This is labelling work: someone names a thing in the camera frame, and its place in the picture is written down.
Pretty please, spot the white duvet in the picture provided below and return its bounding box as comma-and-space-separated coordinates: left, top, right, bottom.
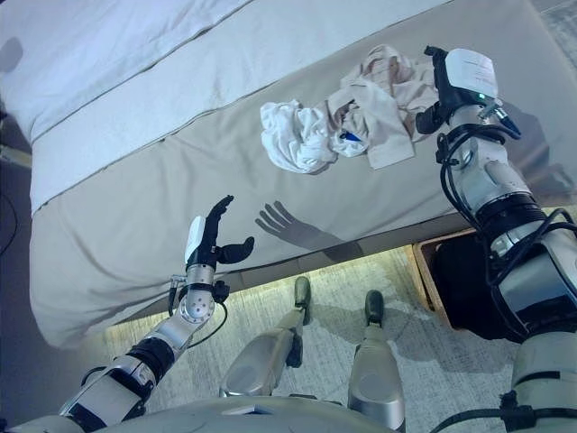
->
0, 0, 456, 216

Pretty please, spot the tan upholstered bed base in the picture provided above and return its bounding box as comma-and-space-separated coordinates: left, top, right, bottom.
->
215, 225, 479, 294

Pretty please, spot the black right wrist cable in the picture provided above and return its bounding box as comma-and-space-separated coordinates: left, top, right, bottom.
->
435, 101, 522, 235

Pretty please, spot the woven wooden basket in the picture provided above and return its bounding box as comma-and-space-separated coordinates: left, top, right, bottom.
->
412, 227, 501, 335

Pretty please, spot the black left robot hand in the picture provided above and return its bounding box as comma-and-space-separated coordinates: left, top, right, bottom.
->
184, 194, 256, 267

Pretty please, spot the silver robot leg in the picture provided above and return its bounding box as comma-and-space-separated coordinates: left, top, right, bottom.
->
218, 275, 313, 401
346, 289, 407, 433

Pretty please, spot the grey robot torso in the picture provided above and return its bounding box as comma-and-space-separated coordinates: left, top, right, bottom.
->
8, 392, 407, 433

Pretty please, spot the beige bed cover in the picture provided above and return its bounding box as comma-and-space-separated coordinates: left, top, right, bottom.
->
29, 0, 577, 351

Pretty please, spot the white garment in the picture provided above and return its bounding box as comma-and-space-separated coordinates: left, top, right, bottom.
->
260, 97, 369, 175

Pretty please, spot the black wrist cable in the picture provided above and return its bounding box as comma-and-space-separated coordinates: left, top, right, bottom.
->
435, 101, 522, 235
169, 274, 230, 349

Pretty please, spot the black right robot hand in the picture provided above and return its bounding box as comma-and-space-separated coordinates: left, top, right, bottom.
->
414, 44, 499, 136

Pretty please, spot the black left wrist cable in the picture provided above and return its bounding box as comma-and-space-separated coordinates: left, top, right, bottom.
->
169, 274, 230, 349

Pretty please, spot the beige garment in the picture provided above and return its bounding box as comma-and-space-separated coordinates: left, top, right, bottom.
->
324, 43, 445, 171

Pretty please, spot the silver right robot leg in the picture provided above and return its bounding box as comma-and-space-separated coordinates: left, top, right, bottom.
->
346, 289, 407, 433

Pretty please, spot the silver left robot leg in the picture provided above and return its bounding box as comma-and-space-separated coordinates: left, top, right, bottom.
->
218, 275, 313, 401

